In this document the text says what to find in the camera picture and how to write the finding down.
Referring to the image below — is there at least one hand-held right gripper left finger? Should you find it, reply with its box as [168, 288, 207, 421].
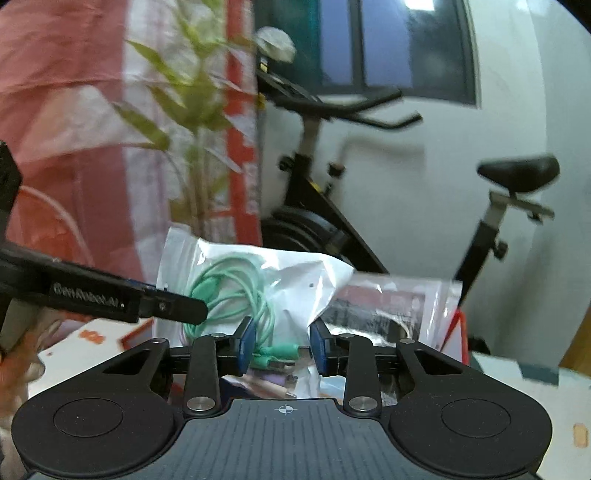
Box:
[99, 316, 258, 415]

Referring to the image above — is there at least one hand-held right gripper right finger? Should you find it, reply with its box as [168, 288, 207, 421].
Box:
[308, 318, 472, 415]

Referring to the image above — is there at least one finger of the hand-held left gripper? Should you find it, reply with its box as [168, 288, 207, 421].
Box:
[137, 285, 209, 325]

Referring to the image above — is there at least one white bag with green cable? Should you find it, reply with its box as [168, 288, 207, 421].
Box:
[154, 224, 357, 400]

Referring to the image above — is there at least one person's left hand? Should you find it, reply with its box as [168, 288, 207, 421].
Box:
[0, 331, 48, 437]

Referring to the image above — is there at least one clear plastic zip bag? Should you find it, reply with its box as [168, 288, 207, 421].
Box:
[320, 271, 465, 357]

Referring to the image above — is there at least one printed blanket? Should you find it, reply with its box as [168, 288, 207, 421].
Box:
[0, 318, 591, 480]

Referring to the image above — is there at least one exercise bike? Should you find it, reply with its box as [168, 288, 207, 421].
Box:
[254, 26, 562, 359]

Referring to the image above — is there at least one dark window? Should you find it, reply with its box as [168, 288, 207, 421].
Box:
[254, 0, 479, 110]

